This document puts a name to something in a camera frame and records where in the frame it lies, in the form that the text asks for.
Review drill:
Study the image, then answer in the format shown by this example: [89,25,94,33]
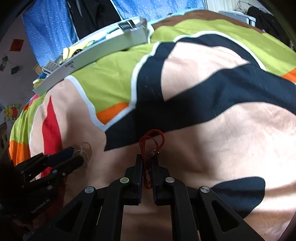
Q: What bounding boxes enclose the white shallow tray box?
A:
[33,16,150,96]

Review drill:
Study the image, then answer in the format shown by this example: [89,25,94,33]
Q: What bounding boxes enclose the red square wall paper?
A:
[10,39,24,52]

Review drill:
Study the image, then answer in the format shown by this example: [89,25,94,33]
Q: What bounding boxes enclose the thin wire hoop bangles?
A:
[73,142,92,167]

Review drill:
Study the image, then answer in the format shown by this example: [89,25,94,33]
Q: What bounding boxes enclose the cartoon wall sticker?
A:
[3,104,21,121]

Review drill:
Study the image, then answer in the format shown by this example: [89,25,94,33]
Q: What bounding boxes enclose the dark hanging clothes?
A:
[67,0,121,39]

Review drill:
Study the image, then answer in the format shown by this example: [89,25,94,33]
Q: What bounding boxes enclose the red cord bracelet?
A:
[138,128,166,190]

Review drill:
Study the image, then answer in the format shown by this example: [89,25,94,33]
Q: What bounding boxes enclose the colourful cartoon bedspread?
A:
[9,11,295,240]

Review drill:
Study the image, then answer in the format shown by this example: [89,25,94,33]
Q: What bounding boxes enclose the white storage box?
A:
[218,11,256,27]

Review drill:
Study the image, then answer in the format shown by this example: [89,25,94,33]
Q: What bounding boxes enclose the blue dotted curtain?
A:
[22,0,207,66]

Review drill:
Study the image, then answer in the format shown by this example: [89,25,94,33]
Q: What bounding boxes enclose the pile of dark clothes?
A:
[247,6,290,46]

